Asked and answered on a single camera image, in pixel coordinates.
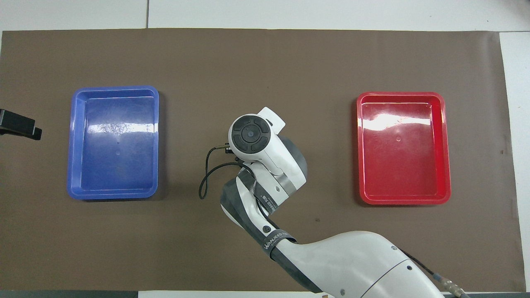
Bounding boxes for blue plastic tray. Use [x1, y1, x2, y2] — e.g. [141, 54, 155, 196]
[67, 86, 160, 201]

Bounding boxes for brown table mat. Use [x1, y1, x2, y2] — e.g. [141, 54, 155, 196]
[0, 28, 526, 292]

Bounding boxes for red plastic tray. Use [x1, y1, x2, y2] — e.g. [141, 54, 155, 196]
[357, 91, 451, 205]

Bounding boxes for black velcro cable strap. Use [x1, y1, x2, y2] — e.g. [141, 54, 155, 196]
[262, 229, 297, 253]
[248, 181, 275, 216]

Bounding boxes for right arm cable metal connector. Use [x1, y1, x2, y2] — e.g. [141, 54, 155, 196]
[397, 247, 471, 298]

